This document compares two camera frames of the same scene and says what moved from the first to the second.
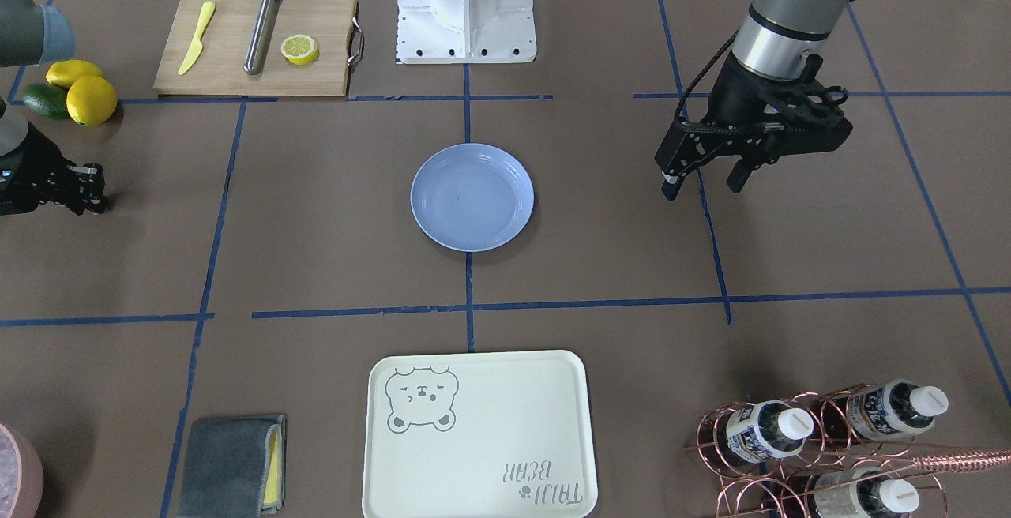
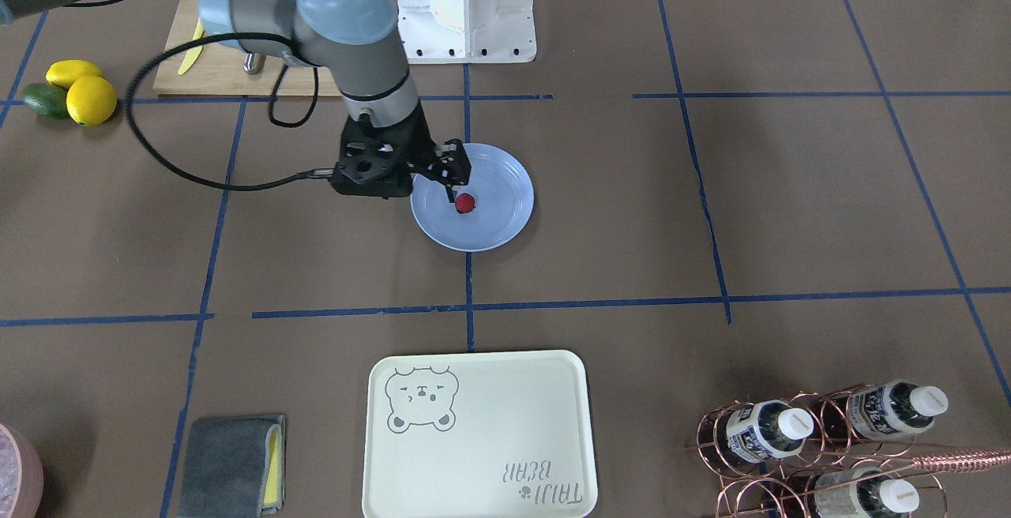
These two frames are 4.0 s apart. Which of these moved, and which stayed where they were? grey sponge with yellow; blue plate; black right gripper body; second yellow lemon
Moved: black right gripper body
Stayed: second yellow lemon; blue plate; grey sponge with yellow
